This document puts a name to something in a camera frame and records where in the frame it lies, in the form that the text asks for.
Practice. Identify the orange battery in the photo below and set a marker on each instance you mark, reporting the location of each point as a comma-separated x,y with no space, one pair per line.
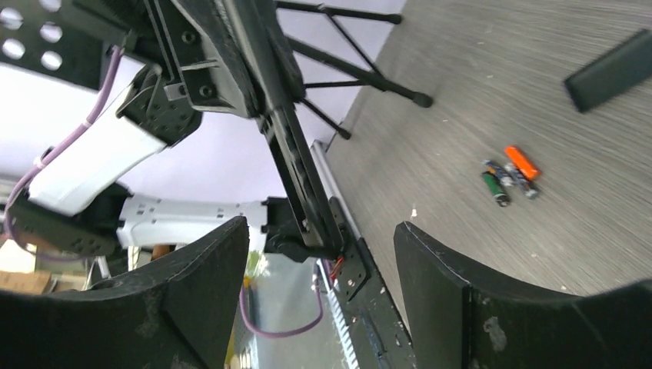
522,162

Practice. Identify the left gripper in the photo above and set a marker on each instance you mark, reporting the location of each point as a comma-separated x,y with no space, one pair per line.
216,56

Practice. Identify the black remote control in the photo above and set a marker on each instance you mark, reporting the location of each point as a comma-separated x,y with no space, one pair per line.
320,231

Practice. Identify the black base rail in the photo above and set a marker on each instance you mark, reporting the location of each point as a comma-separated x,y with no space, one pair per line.
370,328

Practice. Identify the black tripod stand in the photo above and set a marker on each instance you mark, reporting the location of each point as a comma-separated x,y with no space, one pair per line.
360,77

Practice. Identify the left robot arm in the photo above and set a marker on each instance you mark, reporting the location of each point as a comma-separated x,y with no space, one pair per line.
72,198

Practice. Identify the black battery cover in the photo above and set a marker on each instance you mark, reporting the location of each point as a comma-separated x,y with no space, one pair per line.
614,72

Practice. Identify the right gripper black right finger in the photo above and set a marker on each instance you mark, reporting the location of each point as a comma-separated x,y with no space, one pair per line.
463,314

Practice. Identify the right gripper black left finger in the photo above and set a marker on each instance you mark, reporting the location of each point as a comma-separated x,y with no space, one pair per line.
175,312

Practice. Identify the dark battery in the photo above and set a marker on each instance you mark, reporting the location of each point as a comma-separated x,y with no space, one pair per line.
499,173

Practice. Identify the grey battery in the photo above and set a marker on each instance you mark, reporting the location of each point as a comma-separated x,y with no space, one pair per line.
525,185

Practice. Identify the black perforated board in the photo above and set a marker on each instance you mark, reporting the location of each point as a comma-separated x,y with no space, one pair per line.
67,40

